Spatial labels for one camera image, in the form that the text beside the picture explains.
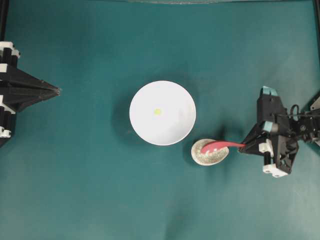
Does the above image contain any red spoon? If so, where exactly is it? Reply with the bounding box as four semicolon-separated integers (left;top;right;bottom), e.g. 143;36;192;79
200;140;246;154

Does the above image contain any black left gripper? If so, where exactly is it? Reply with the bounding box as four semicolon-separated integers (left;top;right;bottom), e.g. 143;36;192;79
0;41;60;147

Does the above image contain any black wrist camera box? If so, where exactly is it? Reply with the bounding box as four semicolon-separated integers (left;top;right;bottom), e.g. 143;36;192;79
257;86;290;134

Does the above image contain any speckled egg-shaped dish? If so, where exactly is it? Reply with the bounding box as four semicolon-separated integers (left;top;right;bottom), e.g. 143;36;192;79
191;138;230;166

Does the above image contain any yellow hexagonal prism block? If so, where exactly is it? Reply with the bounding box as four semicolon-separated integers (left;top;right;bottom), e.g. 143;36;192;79
153;108;162;116

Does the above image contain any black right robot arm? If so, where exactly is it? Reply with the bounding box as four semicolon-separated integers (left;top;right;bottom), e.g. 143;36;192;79
238;93;320;178

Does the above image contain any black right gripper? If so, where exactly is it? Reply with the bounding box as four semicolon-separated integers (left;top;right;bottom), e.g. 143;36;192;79
238;121;299;177

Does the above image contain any white bowl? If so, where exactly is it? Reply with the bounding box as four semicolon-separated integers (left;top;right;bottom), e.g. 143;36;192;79
129;80;197;146

